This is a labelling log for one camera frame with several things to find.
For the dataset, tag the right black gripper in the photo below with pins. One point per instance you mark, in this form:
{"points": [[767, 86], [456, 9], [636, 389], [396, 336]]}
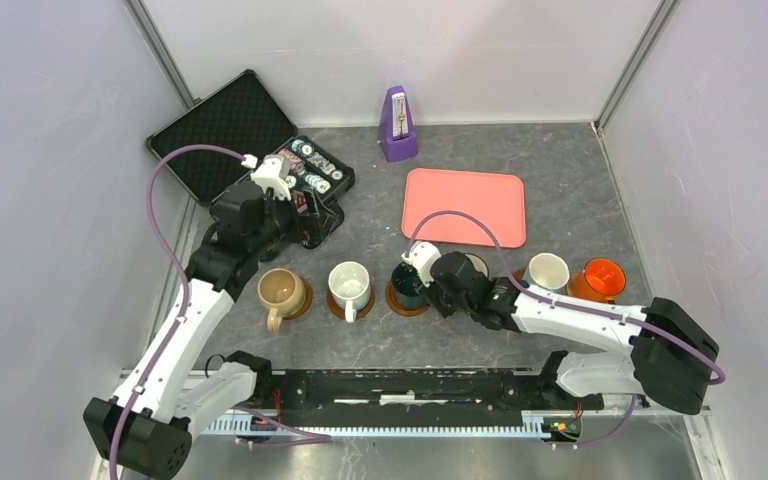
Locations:
{"points": [[430, 295]]}

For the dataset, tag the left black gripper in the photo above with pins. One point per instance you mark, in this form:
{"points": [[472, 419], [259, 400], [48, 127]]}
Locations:
{"points": [[295, 235]]}

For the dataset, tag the white mug black rim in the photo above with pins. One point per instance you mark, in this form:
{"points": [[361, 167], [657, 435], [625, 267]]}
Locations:
{"points": [[479, 264]]}

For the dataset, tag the dark green mug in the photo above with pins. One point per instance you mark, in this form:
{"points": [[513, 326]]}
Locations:
{"points": [[405, 285]]}

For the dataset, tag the wooden coaster two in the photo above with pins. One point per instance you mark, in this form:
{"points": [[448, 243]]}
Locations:
{"points": [[399, 309]]}

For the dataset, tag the beige ceramic mug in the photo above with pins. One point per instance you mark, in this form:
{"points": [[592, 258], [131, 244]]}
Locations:
{"points": [[283, 294]]}

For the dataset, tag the light blue mug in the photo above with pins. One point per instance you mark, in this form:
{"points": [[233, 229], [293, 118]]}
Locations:
{"points": [[548, 271]]}

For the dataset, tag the pink tray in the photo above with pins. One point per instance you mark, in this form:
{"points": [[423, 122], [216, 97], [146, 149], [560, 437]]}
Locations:
{"points": [[497, 200]]}

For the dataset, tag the wooden coaster one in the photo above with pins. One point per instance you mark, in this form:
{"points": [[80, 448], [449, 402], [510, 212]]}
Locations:
{"points": [[308, 298]]}

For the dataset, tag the wooden coaster three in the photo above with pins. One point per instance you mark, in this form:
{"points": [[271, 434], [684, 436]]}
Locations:
{"points": [[365, 310]]}

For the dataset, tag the orange mug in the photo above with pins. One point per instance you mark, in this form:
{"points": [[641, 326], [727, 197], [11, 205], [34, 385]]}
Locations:
{"points": [[600, 280]]}

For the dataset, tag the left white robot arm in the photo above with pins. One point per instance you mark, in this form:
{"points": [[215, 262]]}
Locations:
{"points": [[149, 423]]}

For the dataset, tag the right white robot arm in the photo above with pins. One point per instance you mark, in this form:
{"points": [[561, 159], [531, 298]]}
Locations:
{"points": [[658, 350]]}

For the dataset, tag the black poker chip case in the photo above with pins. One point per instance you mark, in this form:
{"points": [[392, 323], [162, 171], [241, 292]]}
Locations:
{"points": [[244, 117]]}

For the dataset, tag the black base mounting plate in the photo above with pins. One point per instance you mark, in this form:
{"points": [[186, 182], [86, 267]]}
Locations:
{"points": [[412, 397]]}

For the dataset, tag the purple metronome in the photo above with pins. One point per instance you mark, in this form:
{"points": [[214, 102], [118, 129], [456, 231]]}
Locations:
{"points": [[397, 136]]}

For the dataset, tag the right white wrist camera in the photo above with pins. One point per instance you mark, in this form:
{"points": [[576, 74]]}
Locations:
{"points": [[421, 256]]}

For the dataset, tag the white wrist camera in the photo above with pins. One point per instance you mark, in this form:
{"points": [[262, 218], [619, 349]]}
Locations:
{"points": [[271, 174], [421, 256]]}

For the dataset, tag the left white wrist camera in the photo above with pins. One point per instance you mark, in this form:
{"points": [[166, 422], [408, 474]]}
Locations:
{"points": [[271, 174]]}

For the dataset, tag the aluminium frame rail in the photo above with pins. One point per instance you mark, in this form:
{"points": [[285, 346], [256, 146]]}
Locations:
{"points": [[543, 425]]}

